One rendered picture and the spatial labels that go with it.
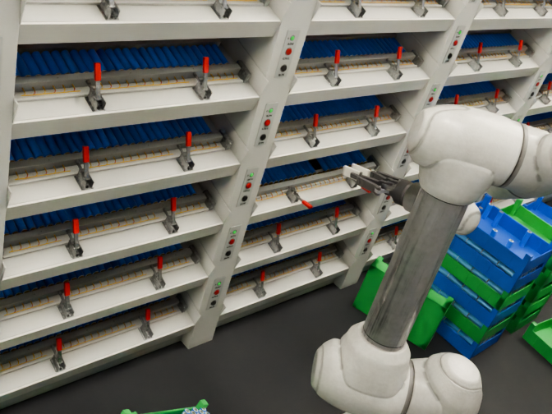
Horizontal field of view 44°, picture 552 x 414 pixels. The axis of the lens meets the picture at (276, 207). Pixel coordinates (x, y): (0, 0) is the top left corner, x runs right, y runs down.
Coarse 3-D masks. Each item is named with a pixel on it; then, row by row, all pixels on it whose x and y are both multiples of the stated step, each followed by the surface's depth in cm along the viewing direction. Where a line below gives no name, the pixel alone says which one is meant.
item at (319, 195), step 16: (368, 160) 232; (384, 160) 229; (304, 192) 208; (320, 192) 211; (336, 192) 215; (352, 192) 221; (256, 208) 189; (272, 208) 197; (288, 208) 202; (304, 208) 209
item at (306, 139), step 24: (384, 96) 224; (288, 120) 193; (312, 120) 197; (336, 120) 203; (360, 120) 212; (384, 120) 219; (408, 120) 219; (288, 144) 189; (312, 144) 192; (336, 144) 199; (360, 144) 207; (384, 144) 218
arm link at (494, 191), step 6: (492, 186) 151; (492, 192) 152; (498, 192) 149; (504, 192) 145; (510, 192) 142; (498, 198) 153; (504, 198) 150; (510, 198) 147; (516, 198) 144; (522, 198) 142
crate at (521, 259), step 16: (496, 208) 245; (480, 224) 242; (512, 224) 242; (480, 240) 230; (496, 240) 226; (528, 240) 239; (544, 240) 235; (496, 256) 227; (512, 256) 223; (528, 256) 219; (544, 256) 229
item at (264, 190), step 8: (368, 168) 228; (312, 176) 211; (320, 176) 213; (328, 176) 214; (336, 176) 218; (272, 184) 200; (280, 184) 202; (288, 184) 203; (296, 184) 205; (304, 184) 209; (320, 184) 212; (328, 184) 214; (264, 192) 198; (272, 192) 200; (256, 200) 195
